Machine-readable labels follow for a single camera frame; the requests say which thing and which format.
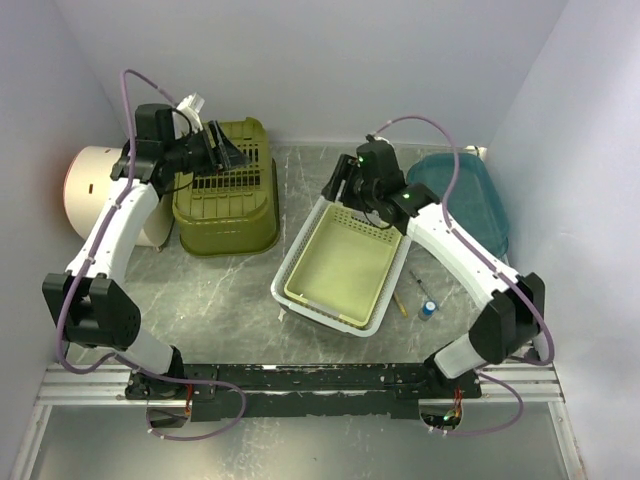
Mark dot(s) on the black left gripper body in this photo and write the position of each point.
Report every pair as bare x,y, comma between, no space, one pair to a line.
196,152

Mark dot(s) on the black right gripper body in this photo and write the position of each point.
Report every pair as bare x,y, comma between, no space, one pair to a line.
358,193

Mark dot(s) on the olive green plastic tub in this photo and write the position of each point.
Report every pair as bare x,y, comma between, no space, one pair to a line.
236,212

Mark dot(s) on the pale yellow perforated basket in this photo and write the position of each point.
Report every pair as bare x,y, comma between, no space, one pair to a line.
343,266

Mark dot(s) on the translucent blue plastic container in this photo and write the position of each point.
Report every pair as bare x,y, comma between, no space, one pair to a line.
474,202

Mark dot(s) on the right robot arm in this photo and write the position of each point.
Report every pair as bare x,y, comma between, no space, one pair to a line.
511,305

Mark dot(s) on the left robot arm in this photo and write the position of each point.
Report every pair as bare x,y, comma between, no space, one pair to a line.
86,301

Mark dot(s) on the white plastic tray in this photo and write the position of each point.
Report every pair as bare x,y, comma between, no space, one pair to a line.
277,285

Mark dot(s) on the clear syringe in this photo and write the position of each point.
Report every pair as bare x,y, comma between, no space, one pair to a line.
419,282

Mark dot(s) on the beige cylindrical roll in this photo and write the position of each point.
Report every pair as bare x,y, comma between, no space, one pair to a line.
86,188

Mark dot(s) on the yellow pencil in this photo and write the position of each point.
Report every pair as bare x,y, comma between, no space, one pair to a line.
400,304

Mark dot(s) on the small blue capped vial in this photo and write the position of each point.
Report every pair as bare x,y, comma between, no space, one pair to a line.
427,309

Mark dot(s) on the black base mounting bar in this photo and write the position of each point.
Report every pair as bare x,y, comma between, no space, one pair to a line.
389,389

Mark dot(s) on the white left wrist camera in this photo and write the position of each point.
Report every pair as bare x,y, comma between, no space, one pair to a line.
186,115

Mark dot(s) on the aluminium front frame rail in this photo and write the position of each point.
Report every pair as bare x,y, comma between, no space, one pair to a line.
82,428

